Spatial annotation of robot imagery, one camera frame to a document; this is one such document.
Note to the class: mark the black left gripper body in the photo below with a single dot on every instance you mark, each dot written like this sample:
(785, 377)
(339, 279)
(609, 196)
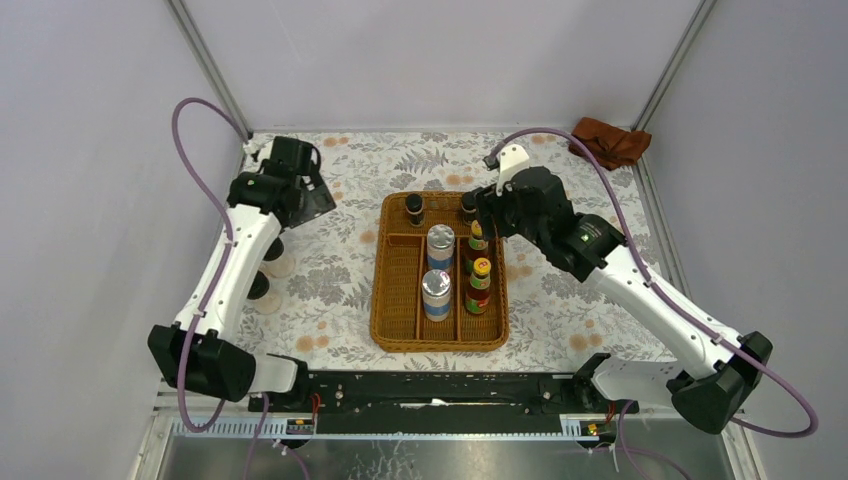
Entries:
(311, 169)

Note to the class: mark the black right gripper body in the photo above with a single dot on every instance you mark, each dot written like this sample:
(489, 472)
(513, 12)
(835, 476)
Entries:
(511, 222)

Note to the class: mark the silver-lid salt jar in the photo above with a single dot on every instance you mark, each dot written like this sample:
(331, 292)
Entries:
(436, 294)
(440, 246)

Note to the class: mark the black-cap pale spice jar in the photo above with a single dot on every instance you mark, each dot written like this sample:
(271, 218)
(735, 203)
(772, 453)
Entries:
(278, 258)

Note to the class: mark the red sauce bottle yellow cap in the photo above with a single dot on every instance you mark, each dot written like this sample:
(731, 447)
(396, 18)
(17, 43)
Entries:
(477, 293)

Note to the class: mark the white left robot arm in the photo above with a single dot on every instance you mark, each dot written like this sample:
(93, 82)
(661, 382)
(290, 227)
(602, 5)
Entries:
(197, 351)

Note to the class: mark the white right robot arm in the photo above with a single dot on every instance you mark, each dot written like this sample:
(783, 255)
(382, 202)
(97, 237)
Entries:
(707, 382)

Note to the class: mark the brown folded cloth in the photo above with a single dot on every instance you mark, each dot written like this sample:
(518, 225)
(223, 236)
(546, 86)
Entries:
(612, 147)

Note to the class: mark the floral table mat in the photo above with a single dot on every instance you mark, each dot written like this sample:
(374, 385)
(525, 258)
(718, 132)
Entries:
(324, 277)

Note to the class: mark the brown wicker basket tray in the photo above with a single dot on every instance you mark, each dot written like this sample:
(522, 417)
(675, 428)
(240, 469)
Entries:
(398, 320)

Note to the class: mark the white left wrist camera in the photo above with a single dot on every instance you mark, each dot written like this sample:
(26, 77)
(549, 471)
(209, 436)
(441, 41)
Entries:
(251, 148)

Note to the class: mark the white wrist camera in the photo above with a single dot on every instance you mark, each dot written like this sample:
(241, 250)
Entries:
(508, 160)
(251, 148)

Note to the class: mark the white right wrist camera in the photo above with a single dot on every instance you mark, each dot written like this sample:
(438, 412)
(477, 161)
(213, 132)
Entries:
(508, 160)

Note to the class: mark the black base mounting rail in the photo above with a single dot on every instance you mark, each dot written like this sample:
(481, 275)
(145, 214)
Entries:
(351, 402)

